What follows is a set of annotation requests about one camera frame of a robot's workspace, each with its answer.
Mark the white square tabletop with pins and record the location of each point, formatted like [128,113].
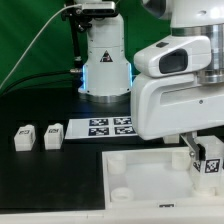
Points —
[152,178]

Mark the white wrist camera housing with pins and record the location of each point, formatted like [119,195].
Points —
[174,56]

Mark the grey camera on pole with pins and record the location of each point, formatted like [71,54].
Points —
[103,8]

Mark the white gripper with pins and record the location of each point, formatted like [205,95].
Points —
[176,105]

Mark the white sheet with markers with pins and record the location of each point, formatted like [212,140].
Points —
[99,127]

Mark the black camera pole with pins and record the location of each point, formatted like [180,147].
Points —
[79,23]

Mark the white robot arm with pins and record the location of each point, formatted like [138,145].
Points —
[107,75]

